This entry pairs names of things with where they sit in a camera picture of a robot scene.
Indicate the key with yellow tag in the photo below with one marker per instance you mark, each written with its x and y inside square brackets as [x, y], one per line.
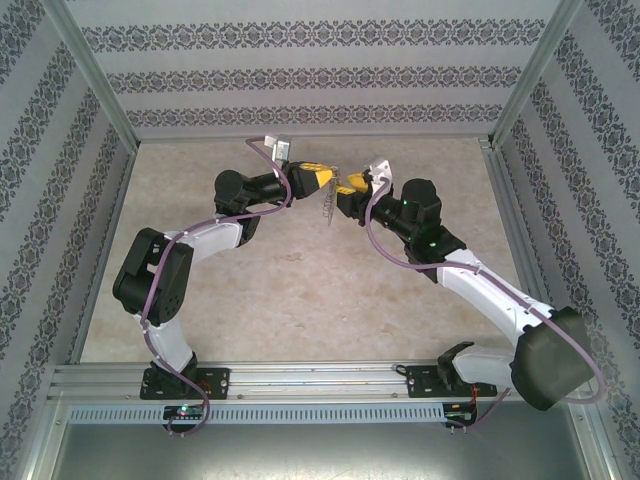
[336, 175]

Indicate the steel key holder with rings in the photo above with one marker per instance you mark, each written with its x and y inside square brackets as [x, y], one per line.
[330, 205]

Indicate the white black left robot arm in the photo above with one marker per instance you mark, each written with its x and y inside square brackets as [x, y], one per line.
[215, 237]

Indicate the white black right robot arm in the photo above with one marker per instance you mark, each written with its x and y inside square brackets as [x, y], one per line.
[480, 290]

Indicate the small circuit board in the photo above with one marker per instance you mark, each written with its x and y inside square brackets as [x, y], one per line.
[185, 411]
[457, 415]

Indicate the grey metal panel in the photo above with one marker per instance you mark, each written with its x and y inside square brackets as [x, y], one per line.
[320, 455]

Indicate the aluminium table side rail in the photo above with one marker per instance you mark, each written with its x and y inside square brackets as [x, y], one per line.
[510, 200]
[116, 200]

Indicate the aluminium frame post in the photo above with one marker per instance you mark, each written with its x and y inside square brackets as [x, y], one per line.
[95, 75]
[530, 75]

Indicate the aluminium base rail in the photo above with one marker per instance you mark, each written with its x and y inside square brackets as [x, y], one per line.
[310, 382]

